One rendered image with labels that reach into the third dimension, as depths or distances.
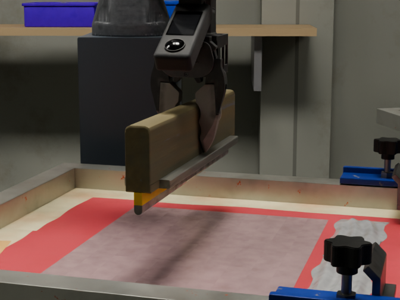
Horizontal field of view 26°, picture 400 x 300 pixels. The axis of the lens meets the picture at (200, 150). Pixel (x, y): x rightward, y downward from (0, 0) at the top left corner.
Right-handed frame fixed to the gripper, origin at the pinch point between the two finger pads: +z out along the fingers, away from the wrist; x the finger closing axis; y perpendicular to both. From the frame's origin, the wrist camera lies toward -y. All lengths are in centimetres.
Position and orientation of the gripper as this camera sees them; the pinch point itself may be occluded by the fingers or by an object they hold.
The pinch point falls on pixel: (188, 142)
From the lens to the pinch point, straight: 113.2
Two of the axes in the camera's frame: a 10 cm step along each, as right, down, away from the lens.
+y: 2.7, -1.9, 9.4
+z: 0.0, 9.8, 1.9
